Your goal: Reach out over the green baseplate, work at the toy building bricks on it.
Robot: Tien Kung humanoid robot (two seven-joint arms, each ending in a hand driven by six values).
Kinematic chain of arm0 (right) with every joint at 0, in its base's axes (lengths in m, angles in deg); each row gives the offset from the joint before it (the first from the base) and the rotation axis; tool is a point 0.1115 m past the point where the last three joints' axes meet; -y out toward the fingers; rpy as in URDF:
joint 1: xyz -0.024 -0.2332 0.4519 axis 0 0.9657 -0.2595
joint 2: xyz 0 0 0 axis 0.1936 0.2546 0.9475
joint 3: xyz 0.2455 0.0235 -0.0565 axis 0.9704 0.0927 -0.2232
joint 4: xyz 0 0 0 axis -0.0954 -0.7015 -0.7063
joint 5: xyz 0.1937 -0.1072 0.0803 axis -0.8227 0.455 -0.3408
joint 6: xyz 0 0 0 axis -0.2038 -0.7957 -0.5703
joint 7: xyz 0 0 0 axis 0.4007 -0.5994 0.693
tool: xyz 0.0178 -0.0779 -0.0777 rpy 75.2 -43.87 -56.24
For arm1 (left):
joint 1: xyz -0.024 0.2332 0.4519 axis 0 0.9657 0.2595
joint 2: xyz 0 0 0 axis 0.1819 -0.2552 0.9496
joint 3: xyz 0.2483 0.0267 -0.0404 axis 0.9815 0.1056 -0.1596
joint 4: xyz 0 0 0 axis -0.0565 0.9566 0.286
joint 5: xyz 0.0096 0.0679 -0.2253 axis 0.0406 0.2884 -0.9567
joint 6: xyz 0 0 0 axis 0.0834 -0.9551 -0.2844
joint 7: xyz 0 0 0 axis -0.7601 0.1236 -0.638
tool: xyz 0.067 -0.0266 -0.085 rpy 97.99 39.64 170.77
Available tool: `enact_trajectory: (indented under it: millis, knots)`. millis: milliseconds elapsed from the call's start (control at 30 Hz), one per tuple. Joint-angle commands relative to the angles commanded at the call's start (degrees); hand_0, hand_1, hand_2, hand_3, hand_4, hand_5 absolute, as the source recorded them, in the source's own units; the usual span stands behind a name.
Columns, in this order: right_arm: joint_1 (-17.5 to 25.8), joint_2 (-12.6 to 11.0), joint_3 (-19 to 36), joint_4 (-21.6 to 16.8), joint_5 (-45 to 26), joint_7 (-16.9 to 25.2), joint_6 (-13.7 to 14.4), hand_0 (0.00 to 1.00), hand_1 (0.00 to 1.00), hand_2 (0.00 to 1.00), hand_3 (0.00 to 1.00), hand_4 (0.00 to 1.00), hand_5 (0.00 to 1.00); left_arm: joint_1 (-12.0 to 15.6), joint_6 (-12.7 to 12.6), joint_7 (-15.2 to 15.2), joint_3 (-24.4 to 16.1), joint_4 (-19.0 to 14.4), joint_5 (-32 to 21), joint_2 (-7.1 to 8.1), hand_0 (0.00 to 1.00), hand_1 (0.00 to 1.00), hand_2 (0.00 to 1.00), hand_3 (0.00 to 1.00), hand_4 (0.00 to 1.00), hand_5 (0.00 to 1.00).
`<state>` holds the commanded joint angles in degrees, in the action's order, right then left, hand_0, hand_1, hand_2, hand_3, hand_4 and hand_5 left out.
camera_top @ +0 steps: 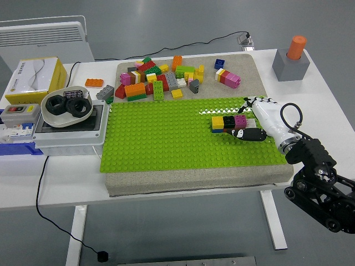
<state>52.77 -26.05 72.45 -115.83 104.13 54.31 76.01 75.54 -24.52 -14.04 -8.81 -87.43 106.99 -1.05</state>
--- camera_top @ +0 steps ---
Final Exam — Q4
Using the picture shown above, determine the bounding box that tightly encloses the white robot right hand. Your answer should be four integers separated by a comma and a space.
227, 95, 302, 145

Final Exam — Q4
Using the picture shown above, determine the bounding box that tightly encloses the black toy brick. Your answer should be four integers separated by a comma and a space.
222, 116, 236, 130

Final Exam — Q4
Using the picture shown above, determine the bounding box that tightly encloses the yellow square toy brick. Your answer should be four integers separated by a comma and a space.
211, 116, 225, 130

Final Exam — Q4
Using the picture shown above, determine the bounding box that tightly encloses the lime wide toy brick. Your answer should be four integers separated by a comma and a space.
175, 65, 195, 80

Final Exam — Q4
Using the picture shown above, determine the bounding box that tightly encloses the light grey toy brick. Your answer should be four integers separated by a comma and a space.
165, 73, 179, 90

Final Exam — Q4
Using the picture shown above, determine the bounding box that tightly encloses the green toy baseplate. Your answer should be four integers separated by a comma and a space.
99, 95, 288, 173

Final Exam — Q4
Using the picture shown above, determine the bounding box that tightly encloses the orange tall toy brick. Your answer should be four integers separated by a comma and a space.
171, 55, 183, 72

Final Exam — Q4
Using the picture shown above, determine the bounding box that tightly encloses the red long toy brick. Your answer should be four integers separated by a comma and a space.
156, 74, 170, 92

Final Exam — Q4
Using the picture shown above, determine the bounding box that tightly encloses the lime flat toy plate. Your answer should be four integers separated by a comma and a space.
153, 80, 165, 101

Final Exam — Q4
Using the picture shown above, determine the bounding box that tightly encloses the red wide toy brick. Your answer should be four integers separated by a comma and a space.
138, 60, 157, 72

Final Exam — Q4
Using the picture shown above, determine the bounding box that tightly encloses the green flat toy plate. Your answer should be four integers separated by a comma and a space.
126, 93, 148, 102

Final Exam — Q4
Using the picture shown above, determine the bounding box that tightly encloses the orange wide toy brick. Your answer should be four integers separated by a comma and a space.
124, 82, 146, 98

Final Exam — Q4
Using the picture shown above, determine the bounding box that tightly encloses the red slope toy brick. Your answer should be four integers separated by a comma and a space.
114, 84, 127, 99

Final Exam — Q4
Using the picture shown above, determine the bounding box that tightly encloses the grey long toy brick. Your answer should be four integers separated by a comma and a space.
95, 84, 115, 100

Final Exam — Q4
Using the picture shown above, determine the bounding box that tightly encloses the orange long toy brick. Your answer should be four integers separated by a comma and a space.
84, 78, 105, 88

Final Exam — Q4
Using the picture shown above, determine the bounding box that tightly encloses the grey speckled mat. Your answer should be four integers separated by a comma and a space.
105, 54, 295, 198

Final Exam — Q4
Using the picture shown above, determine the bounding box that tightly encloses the grey block holder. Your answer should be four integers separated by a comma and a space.
272, 48, 311, 82

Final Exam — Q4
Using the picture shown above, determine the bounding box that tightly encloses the white red pink brick stack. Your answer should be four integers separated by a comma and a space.
215, 68, 241, 89

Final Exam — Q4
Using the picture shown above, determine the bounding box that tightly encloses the orange cylinder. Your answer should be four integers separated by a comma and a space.
286, 35, 308, 60

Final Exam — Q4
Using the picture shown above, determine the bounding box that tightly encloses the silver floor socket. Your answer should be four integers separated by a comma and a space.
237, 32, 255, 52

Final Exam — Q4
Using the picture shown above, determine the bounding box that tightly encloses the yellow tall brick stack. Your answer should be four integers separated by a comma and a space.
194, 64, 205, 83

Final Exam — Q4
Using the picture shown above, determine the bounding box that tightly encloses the white table leg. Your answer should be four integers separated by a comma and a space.
65, 204, 88, 266
260, 190, 288, 250

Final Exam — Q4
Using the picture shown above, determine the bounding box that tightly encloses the pink white brown brick stack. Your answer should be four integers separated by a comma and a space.
119, 70, 147, 85

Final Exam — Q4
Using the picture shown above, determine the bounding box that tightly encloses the large black plastic nut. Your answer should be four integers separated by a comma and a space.
45, 95, 67, 115
65, 98, 90, 119

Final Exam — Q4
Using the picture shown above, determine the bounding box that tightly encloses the purple circuit board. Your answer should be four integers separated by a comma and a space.
63, 89, 84, 99

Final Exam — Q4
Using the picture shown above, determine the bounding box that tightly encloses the grey electrical junction box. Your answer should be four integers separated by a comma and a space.
32, 100, 109, 156

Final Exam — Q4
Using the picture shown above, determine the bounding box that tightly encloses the white oval bowl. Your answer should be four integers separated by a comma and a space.
40, 85, 94, 128

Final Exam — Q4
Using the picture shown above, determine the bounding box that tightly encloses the yellow white tissue box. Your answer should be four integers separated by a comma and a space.
4, 57, 68, 105

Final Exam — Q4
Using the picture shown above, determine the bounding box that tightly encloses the white panel heater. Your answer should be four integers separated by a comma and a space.
0, 16, 95, 66

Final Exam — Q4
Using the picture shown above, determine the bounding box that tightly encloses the white circuit breaker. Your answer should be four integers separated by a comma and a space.
0, 121, 37, 144

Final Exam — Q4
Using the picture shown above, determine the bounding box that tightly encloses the blue plastic bin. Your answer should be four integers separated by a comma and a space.
0, 141, 44, 156

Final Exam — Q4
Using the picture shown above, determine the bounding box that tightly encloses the black cable to floor socket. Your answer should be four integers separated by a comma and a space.
94, 31, 250, 61

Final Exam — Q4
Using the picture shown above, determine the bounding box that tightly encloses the black power cable with plug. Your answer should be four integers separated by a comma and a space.
35, 61, 109, 263

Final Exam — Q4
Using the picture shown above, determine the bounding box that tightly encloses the grey switch box red button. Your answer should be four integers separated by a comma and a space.
0, 104, 42, 127

